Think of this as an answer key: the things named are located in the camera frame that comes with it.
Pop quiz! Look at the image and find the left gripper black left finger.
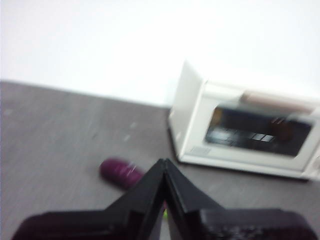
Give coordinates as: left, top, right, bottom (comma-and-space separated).
11, 158, 167, 240

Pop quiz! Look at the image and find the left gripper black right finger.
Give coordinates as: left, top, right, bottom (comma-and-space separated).
163, 158, 318, 240

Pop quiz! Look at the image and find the oven door with beige handle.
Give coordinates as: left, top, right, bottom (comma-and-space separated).
197, 83, 320, 176

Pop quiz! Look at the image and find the cream toaster oven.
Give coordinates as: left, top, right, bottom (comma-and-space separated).
167, 59, 320, 181

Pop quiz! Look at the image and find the purple toy eggplant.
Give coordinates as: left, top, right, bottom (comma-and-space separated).
99, 157, 168, 222

